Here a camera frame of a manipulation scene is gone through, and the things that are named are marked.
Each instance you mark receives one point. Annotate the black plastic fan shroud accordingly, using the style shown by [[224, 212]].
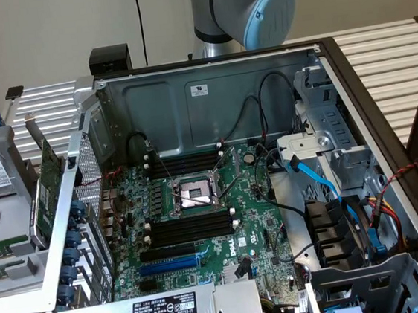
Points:
[[328, 226]]

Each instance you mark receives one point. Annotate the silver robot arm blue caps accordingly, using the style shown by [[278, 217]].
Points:
[[216, 13]]

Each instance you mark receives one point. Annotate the CPU socket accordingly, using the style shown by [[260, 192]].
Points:
[[192, 195]]

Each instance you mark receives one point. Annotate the silver socket cover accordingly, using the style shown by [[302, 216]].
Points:
[[237, 168]]

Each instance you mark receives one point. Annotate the silver metal disk bay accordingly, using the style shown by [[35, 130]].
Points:
[[333, 125]]

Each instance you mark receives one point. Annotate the short black expansion slot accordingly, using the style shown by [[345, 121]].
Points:
[[148, 285]]

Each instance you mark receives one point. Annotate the green graphics card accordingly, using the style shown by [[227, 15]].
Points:
[[47, 181]]

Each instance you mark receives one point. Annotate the white case sticker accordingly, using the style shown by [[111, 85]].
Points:
[[199, 90]]

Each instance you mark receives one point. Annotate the black plastic box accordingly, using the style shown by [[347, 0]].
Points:
[[109, 58]]

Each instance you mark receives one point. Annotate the silver chipset heatsink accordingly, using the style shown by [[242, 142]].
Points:
[[234, 273]]

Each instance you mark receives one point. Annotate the round coin battery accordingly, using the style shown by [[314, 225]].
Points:
[[248, 157]]

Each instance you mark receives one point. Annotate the thin metal locking lever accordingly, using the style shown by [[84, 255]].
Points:
[[195, 201], [166, 168]]

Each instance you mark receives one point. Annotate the black RAM slot white latches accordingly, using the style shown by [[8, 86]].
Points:
[[190, 226], [191, 237], [183, 158], [184, 167]]

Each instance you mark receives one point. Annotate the green Dell motherboard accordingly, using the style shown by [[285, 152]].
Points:
[[252, 211]]

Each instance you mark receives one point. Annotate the blue slot retention clip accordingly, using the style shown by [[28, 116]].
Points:
[[74, 238], [64, 295], [78, 208], [71, 255], [69, 274]]

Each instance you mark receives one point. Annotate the long black expansion slot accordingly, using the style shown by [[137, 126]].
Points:
[[167, 253]]

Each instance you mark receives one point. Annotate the long blue expansion slot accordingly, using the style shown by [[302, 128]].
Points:
[[168, 268]]

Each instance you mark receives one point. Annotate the open grey PC case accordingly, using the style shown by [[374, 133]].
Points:
[[151, 106]]

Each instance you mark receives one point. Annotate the grey metal drive cage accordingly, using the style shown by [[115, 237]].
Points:
[[375, 281]]

